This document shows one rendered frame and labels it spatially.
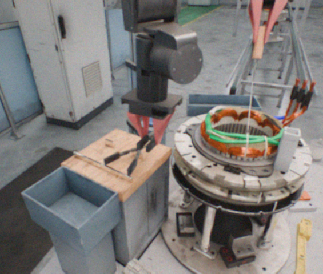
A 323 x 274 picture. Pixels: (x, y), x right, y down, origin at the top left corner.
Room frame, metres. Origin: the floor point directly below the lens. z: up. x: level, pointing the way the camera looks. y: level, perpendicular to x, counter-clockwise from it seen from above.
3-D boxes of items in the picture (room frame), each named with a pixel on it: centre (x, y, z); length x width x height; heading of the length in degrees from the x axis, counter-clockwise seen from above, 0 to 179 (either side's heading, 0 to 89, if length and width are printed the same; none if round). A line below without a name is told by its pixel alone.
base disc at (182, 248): (0.53, -0.20, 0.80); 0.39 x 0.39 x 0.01
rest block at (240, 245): (0.41, -0.22, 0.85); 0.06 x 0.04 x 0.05; 105
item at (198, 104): (0.84, -0.23, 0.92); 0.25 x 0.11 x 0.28; 85
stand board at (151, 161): (0.51, 0.10, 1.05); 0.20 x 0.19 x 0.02; 147
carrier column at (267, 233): (0.46, -0.31, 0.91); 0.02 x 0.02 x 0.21
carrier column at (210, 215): (0.42, -0.13, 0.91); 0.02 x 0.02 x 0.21
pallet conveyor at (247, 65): (6.17, -2.59, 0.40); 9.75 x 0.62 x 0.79; 158
